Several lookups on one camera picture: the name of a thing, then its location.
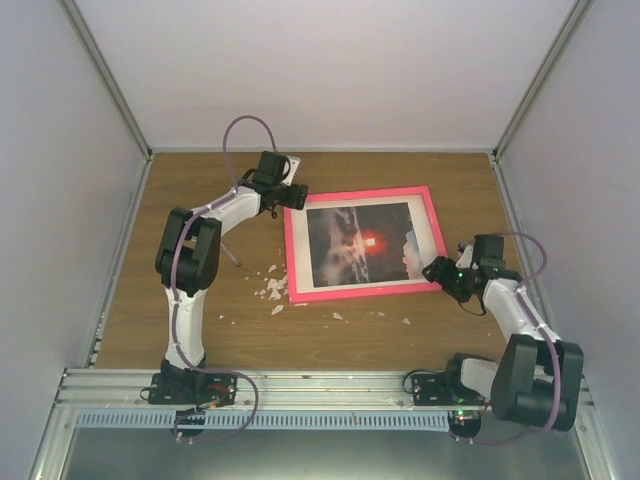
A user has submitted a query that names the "pink picture frame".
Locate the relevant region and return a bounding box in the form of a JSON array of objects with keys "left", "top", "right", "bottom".
[{"left": 284, "top": 186, "right": 447, "bottom": 303}]

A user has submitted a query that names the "sunset photo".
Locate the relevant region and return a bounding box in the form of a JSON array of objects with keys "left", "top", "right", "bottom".
[{"left": 307, "top": 202, "right": 423, "bottom": 288}]

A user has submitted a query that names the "small screwdriver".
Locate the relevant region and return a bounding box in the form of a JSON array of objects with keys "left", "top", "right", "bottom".
[{"left": 221, "top": 242, "right": 241, "bottom": 267}]

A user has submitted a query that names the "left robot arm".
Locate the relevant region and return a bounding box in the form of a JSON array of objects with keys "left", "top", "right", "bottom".
[{"left": 155, "top": 151, "right": 308, "bottom": 404}]

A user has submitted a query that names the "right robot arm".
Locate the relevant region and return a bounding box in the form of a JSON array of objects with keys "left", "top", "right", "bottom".
[{"left": 406, "top": 233, "right": 584, "bottom": 437}]

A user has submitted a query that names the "white debris pile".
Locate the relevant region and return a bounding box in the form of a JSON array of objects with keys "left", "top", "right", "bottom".
[{"left": 253, "top": 263, "right": 289, "bottom": 316}]

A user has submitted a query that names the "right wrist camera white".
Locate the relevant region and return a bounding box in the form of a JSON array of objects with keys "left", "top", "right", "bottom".
[{"left": 456, "top": 240, "right": 475, "bottom": 269}]

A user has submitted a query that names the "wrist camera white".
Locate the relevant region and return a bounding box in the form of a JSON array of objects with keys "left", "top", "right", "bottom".
[
  {"left": 456, "top": 240, "right": 475, "bottom": 269},
  {"left": 282, "top": 156, "right": 301, "bottom": 186}
]

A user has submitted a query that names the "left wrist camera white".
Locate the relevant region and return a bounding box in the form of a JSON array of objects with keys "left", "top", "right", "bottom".
[{"left": 282, "top": 156, "right": 301, "bottom": 186}]

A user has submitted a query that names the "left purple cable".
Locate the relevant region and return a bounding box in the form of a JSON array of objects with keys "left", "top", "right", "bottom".
[{"left": 167, "top": 115, "right": 279, "bottom": 371}]

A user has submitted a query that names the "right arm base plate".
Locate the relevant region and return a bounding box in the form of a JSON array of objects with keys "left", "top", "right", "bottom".
[{"left": 401, "top": 370, "right": 490, "bottom": 408}]

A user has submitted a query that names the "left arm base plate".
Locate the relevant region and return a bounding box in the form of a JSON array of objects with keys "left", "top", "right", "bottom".
[{"left": 140, "top": 370, "right": 237, "bottom": 407}]

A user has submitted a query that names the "aluminium front rail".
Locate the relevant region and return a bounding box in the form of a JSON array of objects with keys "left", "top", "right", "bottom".
[{"left": 53, "top": 367, "right": 596, "bottom": 412}]

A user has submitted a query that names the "grey slotted cable duct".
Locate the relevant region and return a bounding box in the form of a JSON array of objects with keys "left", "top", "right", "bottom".
[{"left": 76, "top": 409, "right": 449, "bottom": 432}]

